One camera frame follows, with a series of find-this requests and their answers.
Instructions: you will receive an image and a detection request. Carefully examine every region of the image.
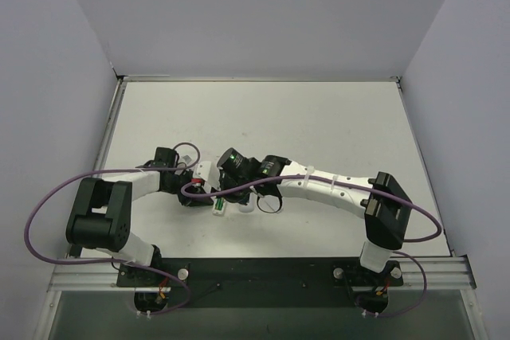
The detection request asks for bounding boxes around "slim white remote control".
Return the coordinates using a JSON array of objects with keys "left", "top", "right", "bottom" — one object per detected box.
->
[{"left": 212, "top": 197, "right": 228, "bottom": 217}]

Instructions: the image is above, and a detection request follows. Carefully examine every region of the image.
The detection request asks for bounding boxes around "wide white remote with display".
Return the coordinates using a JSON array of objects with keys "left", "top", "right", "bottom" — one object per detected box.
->
[{"left": 238, "top": 193, "right": 257, "bottom": 213}]

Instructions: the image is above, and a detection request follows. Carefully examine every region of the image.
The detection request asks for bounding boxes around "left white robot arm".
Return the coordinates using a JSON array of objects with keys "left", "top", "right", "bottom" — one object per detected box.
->
[{"left": 65, "top": 147, "right": 214, "bottom": 286}]

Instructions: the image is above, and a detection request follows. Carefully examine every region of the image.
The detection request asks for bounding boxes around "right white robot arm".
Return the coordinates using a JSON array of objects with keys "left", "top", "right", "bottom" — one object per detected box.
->
[{"left": 217, "top": 148, "right": 411, "bottom": 273}]

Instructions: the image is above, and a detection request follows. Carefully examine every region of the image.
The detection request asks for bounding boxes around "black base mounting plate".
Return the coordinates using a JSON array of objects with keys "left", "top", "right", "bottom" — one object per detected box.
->
[{"left": 116, "top": 257, "right": 403, "bottom": 308}]

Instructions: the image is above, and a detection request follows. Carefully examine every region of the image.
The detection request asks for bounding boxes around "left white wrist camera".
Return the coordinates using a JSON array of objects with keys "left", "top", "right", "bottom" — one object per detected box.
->
[{"left": 178, "top": 154, "right": 193, "bottom": 166}]

